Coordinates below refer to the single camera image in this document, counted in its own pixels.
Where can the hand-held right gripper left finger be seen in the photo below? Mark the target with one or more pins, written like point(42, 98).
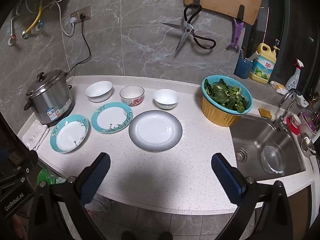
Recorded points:
point(96, 177)

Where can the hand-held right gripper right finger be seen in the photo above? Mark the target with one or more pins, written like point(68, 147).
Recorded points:
point(226, 180)

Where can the deep teal floral plate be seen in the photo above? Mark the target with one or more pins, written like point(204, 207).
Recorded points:
point(70, 135)

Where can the grey rimmed white plate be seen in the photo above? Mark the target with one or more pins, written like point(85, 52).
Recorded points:
point(155, 130)

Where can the large white bowl dark rim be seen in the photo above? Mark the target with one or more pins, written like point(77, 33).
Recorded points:
point(98, 90)

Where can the red floral bowl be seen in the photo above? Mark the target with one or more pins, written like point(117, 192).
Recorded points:
point(131, 93)

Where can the small white bowl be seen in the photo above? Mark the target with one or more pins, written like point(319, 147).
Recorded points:
point(166, 97)

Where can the green plastic bag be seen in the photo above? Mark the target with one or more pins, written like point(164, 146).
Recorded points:
point(45, 176)

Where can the stainless steel sink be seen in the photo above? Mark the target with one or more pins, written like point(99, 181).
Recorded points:
point(252, 137)

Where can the clear glass bowl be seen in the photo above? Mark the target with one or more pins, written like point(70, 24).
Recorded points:
point(272, 158)

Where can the white folded cloth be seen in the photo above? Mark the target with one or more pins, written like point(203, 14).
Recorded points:
point(35, 140)

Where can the yellow sponge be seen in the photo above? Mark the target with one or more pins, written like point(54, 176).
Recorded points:
point(265, 113)

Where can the red silicone mat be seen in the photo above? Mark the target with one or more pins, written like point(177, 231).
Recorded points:
point(292, 128)

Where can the leafy green vegetables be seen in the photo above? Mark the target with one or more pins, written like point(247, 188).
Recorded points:
point(225, 95)

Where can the chrome faucet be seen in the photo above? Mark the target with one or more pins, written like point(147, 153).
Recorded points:
point(281, 115)

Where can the teal colander basket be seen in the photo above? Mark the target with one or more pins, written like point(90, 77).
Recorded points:
point(205, 96)

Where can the stainless steel rice cooker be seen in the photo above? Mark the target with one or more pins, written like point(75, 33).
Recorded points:
point(50, 97)

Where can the white cup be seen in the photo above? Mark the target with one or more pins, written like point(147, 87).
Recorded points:
point(296, 120)

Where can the white plastic packet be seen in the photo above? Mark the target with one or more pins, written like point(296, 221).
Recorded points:
point(277, 86)

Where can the blue utensil cup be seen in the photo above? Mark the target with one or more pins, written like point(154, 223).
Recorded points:
point(242, 67)

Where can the yellow detergent bottle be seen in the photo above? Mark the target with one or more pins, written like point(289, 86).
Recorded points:
point(262, 67)

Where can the white spray bottle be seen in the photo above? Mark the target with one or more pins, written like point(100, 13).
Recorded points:
point(292, 80)

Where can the purple peeler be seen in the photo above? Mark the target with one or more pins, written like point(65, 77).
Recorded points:
point(237, 30)

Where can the wall power outlet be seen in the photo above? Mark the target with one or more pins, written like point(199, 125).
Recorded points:
point(86, 10)

